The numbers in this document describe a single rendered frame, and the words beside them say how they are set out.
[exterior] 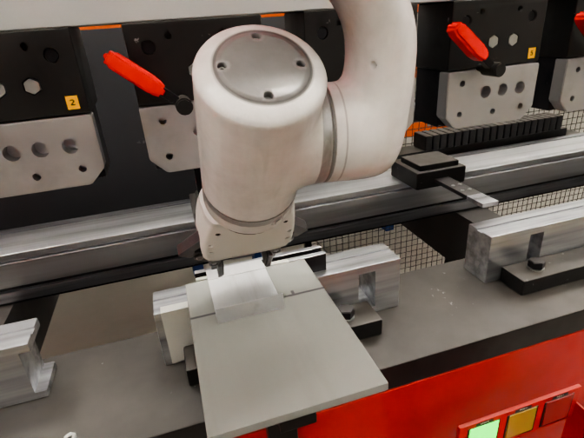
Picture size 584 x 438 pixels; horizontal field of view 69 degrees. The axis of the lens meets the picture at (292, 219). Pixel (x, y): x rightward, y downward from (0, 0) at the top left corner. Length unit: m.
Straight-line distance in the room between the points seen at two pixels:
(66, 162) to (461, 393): 0.66
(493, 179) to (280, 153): 0.90
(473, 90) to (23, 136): 0.56
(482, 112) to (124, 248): 0.66
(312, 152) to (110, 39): 0.81
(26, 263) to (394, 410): 0.68
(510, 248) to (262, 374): 0.54
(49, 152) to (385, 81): 0.38
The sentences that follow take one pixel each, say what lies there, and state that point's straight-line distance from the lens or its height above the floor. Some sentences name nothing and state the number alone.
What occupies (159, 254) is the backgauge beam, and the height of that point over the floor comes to 0.93.
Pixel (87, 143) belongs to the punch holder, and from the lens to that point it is 0.53.
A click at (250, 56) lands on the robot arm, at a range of 0.28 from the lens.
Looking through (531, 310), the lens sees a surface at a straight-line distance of 0.82.
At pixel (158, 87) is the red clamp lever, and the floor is 1.28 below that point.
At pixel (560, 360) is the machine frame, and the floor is 0.77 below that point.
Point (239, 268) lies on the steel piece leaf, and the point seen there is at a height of 1.00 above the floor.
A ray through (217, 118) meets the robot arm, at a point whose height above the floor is 1.28.
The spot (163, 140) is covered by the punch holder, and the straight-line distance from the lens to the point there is 0.53.
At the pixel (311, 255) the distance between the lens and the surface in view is 0.66.
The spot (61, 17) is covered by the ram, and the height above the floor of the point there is 1.35.
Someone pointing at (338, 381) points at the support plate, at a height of 1.00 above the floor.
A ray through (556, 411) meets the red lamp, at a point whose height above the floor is 0.81.
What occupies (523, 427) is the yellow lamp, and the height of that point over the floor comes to 0.80.
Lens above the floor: 1.33
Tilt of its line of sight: 25 degrees down
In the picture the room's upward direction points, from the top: 4 degrees counter-clockwise
